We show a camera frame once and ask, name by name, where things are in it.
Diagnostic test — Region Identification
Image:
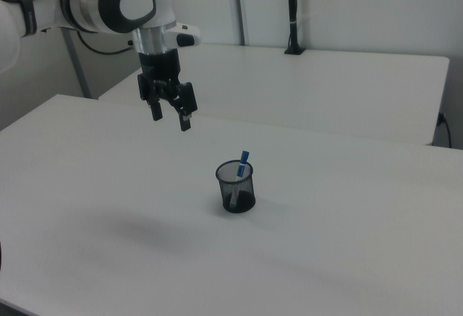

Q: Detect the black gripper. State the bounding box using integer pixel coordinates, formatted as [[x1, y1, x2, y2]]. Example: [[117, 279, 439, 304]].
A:
[[137, 50, 198, 133]]

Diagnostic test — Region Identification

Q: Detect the blue and white marker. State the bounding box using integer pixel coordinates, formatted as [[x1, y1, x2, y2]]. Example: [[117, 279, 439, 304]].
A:
[[227, 149, 252, 208]]

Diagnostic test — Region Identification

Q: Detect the black mesh pen cup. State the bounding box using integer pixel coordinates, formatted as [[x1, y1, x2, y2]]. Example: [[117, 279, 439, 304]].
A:
[[216, 161, 257, 213]]

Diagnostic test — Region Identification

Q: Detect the white adjacent table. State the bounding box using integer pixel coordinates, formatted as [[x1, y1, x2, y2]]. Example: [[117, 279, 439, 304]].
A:
[[98, 43, 450, 146]]

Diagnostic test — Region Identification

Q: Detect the black pole with white band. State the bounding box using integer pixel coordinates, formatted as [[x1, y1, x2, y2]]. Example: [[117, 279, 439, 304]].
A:
[[284, 0, 307, 56]]

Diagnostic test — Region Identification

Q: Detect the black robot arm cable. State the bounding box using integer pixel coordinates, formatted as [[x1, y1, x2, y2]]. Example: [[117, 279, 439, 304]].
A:
[[75, 29, 135, 56]]

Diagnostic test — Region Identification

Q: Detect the grey partition frame post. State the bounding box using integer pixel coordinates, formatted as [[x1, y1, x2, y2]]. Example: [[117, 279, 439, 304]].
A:
[[60, 28, 92, 99], [231, 0, 251, 46]]

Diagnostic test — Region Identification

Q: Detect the black cable with plug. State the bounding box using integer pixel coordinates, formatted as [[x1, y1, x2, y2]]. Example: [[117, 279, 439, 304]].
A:
[[436, 111, 454, 148]]

